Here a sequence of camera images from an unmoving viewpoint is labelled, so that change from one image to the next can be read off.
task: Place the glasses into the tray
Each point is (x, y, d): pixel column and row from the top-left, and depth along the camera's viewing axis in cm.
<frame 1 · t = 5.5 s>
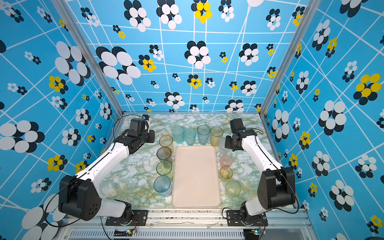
left hand: (152, 132, 86), fingers open
right hand: (231, 144, 88), fingers closed
beige rectangular tray: (195, 180, 88), on the table
teal textured cup left: (178, 132, 103), point 6 cm above the table
teal textured cup right: (189, 135, 98), point 9 cm above the table
blue clear tall glass: (203, 131, 93), point 15 cm above the table
yellow clear tall glass: (216, 133, 100), point 8 cm above the table
grey smoky glass: (164, 153, 86), point 12 cm above the table
green clear glass: (165, 168, 93), on the table
blue clear glass front: (160, 183, 74), point 13 cm above the table
clear frosted textured cup: (222, 150, 92), point 8 cm above the table
pink textured cup: (226, 160, 93), point 3 cm above the table
amber short glass: (226, 173, 89), point 2 cm above the table
light green textured cup: (233, 189, 84), on the table

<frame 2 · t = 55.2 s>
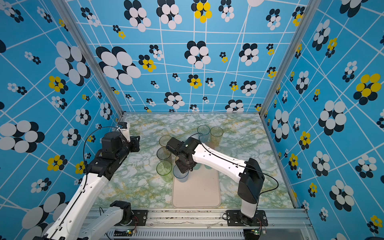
left hand: (137, 136, 76), fingers open
right hand: (186, 166, 78), fingers closed
blue clear glass front: (181, 177, 74), point 15 cm above the table
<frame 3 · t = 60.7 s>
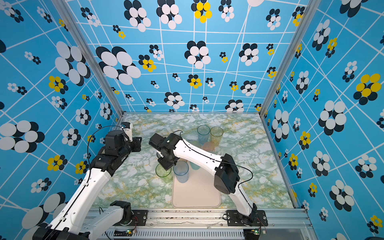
left hand: (139, 137, 78), fingers open
right hand: (168, 164, 80), fingers closed
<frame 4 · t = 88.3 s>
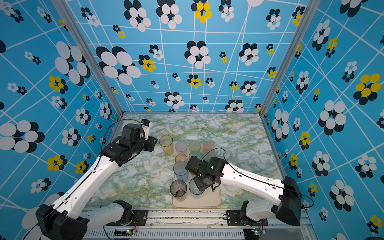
left hand: (155, 138, 77), fingers open
right hand: (202, 182, 74), fingers closed
yellow clear glass left column: (166, 142, 98), point 6 cm above the table
